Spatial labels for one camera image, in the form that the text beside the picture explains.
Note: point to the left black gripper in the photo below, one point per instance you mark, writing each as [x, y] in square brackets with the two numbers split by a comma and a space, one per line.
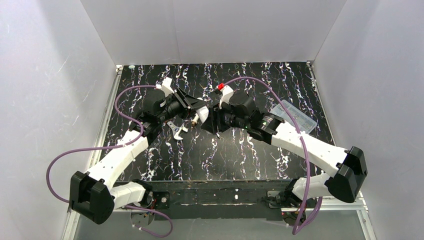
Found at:
[182, 99]

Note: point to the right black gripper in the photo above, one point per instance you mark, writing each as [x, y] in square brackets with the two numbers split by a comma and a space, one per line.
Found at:
[215, 119]

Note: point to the white remote control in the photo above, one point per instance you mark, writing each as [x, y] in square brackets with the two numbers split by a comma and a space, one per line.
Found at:
[203, 113]

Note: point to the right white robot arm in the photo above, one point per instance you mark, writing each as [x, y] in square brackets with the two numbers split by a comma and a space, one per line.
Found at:
[344, 170]

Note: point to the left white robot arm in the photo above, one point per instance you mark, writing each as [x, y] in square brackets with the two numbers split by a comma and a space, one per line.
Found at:
[92, 193]

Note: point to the white plastic pipe fitting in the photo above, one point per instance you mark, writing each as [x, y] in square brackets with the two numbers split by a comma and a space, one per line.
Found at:
[195, 120]

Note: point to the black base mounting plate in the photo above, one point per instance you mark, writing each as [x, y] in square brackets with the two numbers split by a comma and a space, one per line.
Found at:
[224, 199]

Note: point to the clear plastic screw box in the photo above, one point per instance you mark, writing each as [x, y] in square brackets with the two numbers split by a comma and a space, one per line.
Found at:
[305, 123]

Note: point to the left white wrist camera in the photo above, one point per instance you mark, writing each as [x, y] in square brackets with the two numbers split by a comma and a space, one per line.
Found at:
[166, 87]

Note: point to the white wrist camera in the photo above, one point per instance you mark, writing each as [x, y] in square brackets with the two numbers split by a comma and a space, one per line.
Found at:
[225, 92]
[166, 87]

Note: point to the red handled adjustable wrench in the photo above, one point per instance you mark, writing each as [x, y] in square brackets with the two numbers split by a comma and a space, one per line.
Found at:
[177, 130]

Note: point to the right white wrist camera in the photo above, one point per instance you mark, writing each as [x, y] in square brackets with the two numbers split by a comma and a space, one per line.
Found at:
[225, 92]

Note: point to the aluminium frame rail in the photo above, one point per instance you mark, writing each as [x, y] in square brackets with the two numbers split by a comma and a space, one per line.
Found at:
[73, 217]

